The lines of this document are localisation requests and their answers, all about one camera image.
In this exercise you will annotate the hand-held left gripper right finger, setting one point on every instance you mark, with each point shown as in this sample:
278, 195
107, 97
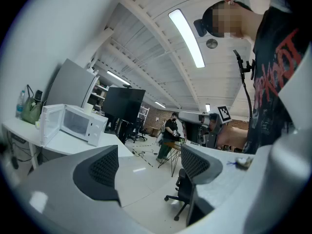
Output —
202, 164

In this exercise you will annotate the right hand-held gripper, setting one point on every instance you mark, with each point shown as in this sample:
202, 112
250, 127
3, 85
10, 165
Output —
215, 135

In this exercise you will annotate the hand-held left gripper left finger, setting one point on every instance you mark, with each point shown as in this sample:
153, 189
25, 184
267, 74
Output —
61, 184

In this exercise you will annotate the white box table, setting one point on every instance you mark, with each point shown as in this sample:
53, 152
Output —
97, 128

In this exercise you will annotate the cream cup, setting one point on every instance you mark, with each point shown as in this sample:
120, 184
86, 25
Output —
88, 108

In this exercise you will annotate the person's right forearm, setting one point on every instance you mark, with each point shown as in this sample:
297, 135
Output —
234, 138

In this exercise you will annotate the black office chair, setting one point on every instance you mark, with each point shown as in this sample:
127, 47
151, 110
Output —
184, 191

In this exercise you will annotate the large black screen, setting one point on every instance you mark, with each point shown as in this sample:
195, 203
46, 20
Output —
124, 103

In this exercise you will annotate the round ceiling detector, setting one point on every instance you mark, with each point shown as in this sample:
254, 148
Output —
211, 43

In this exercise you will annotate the green striped bag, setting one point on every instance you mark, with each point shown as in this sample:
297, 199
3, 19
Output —
30, 111

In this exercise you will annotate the long ceiling light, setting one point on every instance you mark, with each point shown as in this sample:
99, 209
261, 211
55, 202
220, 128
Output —
118, 77
186, 38

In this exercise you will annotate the person's black printed t-shirt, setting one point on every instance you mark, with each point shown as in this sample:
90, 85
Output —
270, 94

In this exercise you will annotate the clear plastic water bottle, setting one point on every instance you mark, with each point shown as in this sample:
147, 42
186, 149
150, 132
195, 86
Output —
20, 106

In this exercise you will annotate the grey partition panel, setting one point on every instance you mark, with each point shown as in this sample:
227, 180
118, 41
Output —
70, 86

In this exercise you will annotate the person's head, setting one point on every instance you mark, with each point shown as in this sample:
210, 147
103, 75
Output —
226, 21

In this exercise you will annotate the black head camera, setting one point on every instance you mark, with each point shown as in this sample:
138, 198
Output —
201, 28

